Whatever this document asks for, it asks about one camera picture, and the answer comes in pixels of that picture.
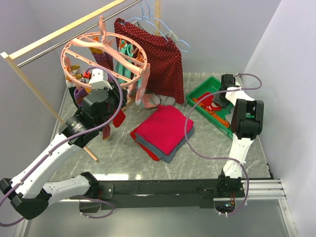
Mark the purple orange striped sock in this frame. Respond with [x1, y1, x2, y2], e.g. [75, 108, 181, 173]
[74, 87, 88, 107]

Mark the pink round clip hanger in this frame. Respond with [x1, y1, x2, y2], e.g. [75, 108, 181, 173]
[61, 16, 150, 92]

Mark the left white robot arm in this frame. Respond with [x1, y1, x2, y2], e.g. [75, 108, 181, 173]
[0, 78, 126, 220]

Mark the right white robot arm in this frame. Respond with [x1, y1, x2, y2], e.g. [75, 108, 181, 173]
[216, 74, 264, 198]

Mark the green plastic tray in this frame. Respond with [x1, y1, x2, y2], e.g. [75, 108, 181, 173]
[186, 77, 234, 139]

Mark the orange sock in tray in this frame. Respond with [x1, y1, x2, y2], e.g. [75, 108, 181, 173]
[195, 103, 230, 129]

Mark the red folded towel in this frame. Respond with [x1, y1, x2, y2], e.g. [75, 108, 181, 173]
[130, 128, 160, 161]

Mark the teal hanging sock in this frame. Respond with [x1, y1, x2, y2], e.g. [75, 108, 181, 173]
[115, 41, 135, 84]

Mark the white blue hanging sock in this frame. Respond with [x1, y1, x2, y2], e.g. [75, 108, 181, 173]
[135, 65, 160, 108]

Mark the maroon purple hanging sock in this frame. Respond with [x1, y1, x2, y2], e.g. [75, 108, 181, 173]
[89, 47, 114, 71]

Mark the grey cloth under dress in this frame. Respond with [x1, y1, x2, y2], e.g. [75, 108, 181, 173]
[158, 95, 175, 106]

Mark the dark red dotted cloth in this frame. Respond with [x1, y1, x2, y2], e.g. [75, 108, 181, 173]
[114, 18, 185, 104]

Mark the grey folded towel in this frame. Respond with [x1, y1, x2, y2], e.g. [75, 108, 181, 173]
[135, 133, 186, 163]

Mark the metal hanging rod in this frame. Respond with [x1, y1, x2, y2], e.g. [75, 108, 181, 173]
[17, 0, 144, 68]

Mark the black base beam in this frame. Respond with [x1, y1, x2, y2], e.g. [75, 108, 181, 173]
[84, 179, 245, 208]

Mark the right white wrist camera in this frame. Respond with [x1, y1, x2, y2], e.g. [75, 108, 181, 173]
[221, 74, 237, 87]

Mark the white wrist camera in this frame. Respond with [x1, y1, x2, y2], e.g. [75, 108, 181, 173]
[221, 74, 237, 87]
[83, 68, 113, 90]

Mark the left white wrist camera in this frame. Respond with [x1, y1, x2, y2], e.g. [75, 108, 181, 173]
[83, 68, 113, 90]

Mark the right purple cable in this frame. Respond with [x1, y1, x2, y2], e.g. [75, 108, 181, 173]
[184, 73, 262, 218]

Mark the purple cable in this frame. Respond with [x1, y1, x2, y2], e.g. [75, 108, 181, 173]
[184, 73, 262, 218]
[0, 65, 123, 227]

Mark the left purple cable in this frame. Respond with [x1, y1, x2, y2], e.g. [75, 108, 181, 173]
[0, 65, 123, 227]

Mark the blue wire hanger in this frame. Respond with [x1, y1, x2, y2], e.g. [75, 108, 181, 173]
[123, 0, 191, 53]

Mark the wooden clothes rack frame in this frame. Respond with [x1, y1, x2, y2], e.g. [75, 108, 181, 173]
[0, 0, 162, 162]

